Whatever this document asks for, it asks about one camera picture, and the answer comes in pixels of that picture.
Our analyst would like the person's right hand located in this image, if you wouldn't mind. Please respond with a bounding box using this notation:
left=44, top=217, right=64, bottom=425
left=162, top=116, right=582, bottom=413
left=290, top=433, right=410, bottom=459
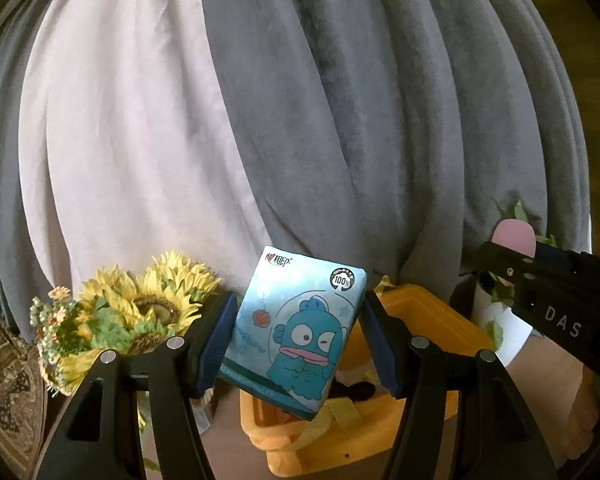
left=570, top=365, right=600, bottom=461

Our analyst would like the pink soft object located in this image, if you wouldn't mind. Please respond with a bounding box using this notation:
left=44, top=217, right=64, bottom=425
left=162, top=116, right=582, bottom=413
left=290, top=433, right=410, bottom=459
left=494, top=219, right=537, bottom=257

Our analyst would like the green leafy plant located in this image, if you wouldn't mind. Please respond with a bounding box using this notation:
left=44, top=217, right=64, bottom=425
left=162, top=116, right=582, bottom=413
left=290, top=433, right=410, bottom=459
left=480, top=199, right=558, bottom=351

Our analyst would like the orange storage basket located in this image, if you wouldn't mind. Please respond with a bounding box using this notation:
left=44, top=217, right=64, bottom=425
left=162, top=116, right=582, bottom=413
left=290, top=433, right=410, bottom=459
left=239, top=275, right=496, bottom=478

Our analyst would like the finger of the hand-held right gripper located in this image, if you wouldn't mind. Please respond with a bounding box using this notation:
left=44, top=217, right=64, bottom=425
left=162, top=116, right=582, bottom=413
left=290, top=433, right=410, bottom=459
left=532, top=244, right=582, bottom=263
left=480, top=241, right=535, bottom=302

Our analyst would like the grey curtain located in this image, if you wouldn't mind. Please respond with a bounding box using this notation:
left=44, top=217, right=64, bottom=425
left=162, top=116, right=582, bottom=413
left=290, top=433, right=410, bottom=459
left=0, top=15, right=56, bottom=331
left=197, top=0, right=593, bottom=301

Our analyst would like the artificial sunflower bouquet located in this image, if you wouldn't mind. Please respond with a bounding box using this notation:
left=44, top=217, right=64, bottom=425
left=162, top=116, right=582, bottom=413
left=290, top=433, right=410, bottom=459
left=55, top=251, right=223, bottom=431

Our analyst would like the white curtain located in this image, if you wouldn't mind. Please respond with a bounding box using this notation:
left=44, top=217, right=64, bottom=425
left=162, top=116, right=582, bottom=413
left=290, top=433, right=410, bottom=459
left=17, top=0, right=281, bottom=301

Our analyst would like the patterned brown cushion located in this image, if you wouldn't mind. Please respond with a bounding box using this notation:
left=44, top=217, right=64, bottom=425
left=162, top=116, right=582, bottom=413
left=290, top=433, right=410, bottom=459
left=0, top=312, right=49, bottom=480

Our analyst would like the blue cartoon tissue pack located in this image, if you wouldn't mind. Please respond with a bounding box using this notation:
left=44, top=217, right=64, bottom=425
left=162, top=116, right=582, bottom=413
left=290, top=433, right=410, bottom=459
left=217, top=246, right=369, bottom=421

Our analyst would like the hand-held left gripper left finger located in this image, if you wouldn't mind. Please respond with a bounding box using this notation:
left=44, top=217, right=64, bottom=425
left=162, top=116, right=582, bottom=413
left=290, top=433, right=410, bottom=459
left=35, top=290, right=239, bottom=480

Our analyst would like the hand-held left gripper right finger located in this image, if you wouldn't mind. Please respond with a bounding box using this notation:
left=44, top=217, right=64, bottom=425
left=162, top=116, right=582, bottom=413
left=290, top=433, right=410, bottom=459
left=362, top=290, right=561, bottom=480

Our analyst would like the small orange flower bunch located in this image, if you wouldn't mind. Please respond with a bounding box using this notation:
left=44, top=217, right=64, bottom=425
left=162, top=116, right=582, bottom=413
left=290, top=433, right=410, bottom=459
left=29, top=286, right=76, bottom=376

